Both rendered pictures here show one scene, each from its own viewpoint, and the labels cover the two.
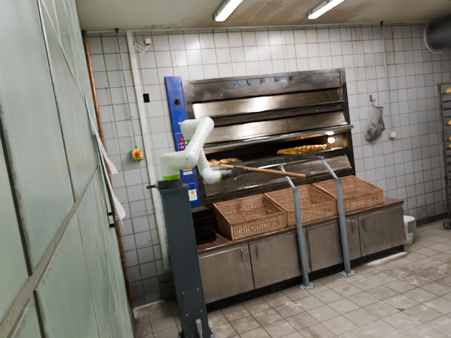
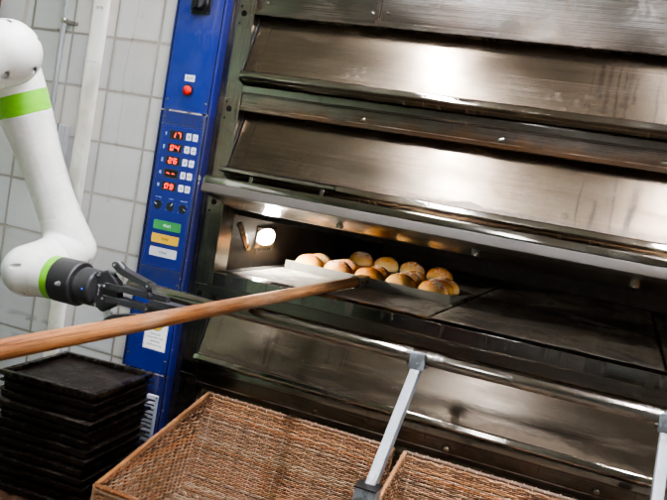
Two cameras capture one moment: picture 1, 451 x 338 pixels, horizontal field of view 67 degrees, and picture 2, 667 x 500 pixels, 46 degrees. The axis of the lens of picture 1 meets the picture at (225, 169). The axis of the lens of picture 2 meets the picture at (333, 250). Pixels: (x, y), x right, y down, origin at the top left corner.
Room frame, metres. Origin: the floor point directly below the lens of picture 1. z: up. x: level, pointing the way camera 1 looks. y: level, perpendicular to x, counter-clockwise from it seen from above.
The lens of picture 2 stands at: (1.94, -1.37, 1.49)
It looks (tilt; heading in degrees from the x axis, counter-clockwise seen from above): 5 degrees down; 39
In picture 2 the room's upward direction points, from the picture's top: 10 degrees clockwise
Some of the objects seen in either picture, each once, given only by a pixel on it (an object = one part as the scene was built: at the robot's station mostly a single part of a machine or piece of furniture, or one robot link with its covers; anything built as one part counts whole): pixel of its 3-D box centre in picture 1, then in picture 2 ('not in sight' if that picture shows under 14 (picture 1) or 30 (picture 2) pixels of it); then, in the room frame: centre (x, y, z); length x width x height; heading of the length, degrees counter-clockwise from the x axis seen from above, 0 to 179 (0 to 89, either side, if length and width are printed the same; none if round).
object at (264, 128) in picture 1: (276, 126); (569, 197); (3.73, -0.61, 1.54); 1.79 x 0.11 x 0.19; 109
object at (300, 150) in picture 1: (303, 149); not in sight; (4.33, -1.02, 1.21); 0.61 x 0.48 x 0.06; 19
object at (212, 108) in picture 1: (273, 102); (591, 88); (3.73, -0.61, 1.80); 1.79 x 0.11 x 0.19; 109
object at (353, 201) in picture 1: (347, 192); not in sight; (3.67, -1.28, 0.72); 0.56 x 0.49 x 0.28; 108
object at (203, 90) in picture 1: (270, 84); (607, 7); (3.75, -0.60, 1.99); 1.80 x 0.08 x 0.21; 109
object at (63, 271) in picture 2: (223, 175); (73, 282); (2.86, 0.03, 1.19); 0.12 x 0.06 x 0.09; 18
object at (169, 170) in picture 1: (171, 165); not in sight; (2.46, 0.38, 1.36); 0.16 x 0.13 x 0.19; 65
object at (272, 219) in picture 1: (247, 214); (248, 493); (3.29, -0.16, 0.72); 0.56 x 0.49 x 0.28; 108
